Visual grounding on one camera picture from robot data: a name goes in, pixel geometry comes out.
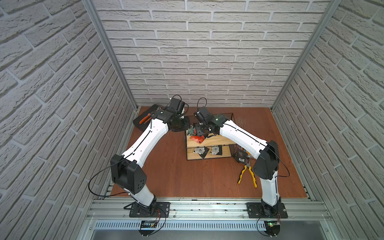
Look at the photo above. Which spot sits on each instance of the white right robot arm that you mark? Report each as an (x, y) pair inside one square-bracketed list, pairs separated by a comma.
[(266, 153)]

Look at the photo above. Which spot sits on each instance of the white black tea bag right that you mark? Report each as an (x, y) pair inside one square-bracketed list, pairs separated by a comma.
[(217, 150)]

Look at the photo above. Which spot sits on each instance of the black tool tray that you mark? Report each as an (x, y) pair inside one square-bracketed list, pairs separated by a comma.
[(152, 109)]

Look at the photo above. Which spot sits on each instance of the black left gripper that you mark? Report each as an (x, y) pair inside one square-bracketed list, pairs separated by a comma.
[(184, 123)]

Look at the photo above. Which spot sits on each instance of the green floral tea bag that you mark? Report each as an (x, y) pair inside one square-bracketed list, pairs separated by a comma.
[(191, 131)]

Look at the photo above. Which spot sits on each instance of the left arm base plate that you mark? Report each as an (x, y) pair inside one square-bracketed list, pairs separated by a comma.
[(156, 209)]

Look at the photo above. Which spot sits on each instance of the aluminium corner post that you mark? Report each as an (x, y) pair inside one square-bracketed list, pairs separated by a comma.
[(324, 21), (98, 24)]

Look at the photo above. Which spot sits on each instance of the right controller board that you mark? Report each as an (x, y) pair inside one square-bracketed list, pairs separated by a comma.
[(272, 228)]

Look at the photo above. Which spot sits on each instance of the red tea bag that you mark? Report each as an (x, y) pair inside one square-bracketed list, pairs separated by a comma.
[(197, 139), (241, 156)]

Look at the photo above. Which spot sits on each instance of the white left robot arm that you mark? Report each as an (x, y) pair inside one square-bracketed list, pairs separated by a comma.
[(127, 169)]

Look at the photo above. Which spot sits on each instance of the aluminium corner post right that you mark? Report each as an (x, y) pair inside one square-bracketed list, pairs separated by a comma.
[(324, 21)]

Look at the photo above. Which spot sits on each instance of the aluminium front rail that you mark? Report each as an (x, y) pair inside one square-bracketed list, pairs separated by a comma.
[(209, 209)]

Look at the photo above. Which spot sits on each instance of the white black tea bag left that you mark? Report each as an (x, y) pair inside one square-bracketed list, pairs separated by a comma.
[(201, 151)]

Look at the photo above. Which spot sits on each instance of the controller board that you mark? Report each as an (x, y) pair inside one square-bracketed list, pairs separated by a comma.
[(148, 227), (272, 228)]

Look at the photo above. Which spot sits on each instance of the aluminium corner post left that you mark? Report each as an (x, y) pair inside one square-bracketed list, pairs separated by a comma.
[(98, 24)]

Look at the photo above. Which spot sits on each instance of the white black tea bag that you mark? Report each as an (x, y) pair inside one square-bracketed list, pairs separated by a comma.
[(201, 151), (217, 150)]

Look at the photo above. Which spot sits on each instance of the black wire mesh wooden shelf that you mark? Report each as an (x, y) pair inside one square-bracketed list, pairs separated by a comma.
[(218, 140)]

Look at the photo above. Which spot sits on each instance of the left controller board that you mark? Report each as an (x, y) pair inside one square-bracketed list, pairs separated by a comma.
[(148, 227)]

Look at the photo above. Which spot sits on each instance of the red tea bag front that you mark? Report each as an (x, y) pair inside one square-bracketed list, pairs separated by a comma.
[(197, 139)]

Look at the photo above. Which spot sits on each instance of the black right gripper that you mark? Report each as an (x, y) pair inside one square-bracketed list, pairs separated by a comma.
[(198, 130)]

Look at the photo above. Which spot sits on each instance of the orange handled cutter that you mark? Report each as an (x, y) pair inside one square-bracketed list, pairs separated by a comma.
[(146, 119)]

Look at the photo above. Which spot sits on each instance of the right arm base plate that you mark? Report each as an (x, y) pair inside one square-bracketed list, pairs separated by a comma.
[(263, 210)]

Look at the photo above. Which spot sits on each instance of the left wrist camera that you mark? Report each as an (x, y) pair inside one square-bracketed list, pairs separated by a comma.
[(176, 106)]

